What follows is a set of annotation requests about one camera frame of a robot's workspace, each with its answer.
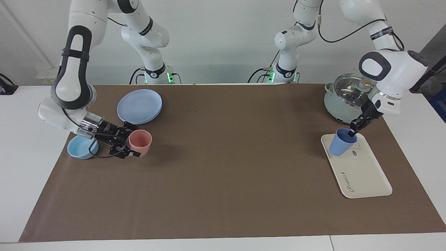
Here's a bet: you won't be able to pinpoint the pink plastic cup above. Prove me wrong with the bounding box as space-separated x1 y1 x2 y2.
128 130 153 156

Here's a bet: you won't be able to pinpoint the blue plastic cup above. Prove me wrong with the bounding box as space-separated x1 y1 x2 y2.
329 128 358 156

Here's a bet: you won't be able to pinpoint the cream tray with Rabbit print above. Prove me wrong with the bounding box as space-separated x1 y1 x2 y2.
321 132 393 199

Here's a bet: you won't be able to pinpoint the pale blue round plate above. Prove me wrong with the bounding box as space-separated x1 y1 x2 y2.
117 89 163 125

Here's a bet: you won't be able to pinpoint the pale green electric pot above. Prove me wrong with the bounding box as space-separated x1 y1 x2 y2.
324 83 370 124

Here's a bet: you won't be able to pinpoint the glass pot lid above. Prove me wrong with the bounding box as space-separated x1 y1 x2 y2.
333 74 378 105

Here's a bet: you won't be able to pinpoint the light blue bowl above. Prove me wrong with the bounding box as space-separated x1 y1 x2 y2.
67 135 100 160

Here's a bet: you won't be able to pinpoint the black stand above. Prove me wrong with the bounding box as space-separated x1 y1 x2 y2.
409 52 446 93

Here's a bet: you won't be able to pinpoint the blue crate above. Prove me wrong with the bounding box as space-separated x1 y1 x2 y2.
429 87 446 123

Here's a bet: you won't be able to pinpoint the brown paper table mat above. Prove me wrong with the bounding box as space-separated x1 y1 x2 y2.
18 84 446 243

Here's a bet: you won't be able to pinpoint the black clamp object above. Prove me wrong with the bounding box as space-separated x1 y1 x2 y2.
0 74 18 95

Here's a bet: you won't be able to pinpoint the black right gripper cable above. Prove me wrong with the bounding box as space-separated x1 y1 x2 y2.
62 107 126 159

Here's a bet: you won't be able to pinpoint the black right base cables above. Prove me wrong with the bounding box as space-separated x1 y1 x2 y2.
129 66 182 85

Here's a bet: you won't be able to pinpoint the black base cables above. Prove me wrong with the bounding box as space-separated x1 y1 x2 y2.
247 51 281 83
129 66 182 85

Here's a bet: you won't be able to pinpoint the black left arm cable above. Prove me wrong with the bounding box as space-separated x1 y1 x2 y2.
318 9 405 51

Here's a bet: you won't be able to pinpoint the black left base cables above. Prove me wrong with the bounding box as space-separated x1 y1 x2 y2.
247 51 281 83

